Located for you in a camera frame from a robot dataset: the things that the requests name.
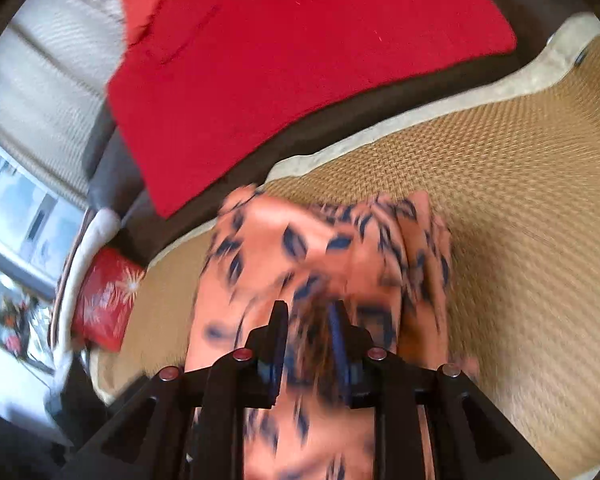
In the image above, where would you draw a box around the beige patterned curtain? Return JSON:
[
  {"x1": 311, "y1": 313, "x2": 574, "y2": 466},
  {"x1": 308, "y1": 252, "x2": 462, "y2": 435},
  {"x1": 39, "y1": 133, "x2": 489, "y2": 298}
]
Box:
[{"x1": 0, "y1": 0, "x2": 125, "y2": 207}]

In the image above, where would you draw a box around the woven rattan mat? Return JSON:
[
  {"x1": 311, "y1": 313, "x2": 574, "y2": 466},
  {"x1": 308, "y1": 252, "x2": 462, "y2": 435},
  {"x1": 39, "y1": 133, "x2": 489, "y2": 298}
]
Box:
[{"x1": 89, "y1": 12, "x2": 600, "y2": 480}]

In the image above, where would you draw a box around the red sparkle gift bag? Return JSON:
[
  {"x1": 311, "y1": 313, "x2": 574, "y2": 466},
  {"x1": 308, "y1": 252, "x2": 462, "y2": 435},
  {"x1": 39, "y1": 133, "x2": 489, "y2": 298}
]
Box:
[{"x1": 71, "y1": 247, "x2": 145, "y2": 352}]

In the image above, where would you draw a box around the window with frame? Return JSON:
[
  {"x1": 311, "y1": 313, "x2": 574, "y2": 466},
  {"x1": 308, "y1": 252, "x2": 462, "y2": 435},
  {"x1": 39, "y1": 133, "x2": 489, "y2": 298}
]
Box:
[{"x1": 0, "y1": 147, "x2": 84, "y2": 374}]

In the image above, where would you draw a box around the orange floral garment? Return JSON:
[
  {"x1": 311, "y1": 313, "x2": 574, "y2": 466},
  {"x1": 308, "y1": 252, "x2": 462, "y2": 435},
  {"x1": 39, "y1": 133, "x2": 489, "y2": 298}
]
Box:
[{"x1": 185, "y1": 188, "x2": 451, "y2": 479}]

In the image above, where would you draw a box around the red cushion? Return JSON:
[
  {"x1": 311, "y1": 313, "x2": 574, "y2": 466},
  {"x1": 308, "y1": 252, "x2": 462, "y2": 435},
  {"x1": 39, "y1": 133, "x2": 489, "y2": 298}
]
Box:
[{"x1": 108, "y1": 0, "x2": 517, "y2": 217}]

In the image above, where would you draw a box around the dark brown sofa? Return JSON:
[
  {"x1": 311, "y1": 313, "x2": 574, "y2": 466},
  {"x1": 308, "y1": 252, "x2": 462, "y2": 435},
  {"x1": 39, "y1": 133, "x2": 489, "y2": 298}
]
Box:
[{"x1": 82, "y1": 0, "x2": 600, "y2": 264}]

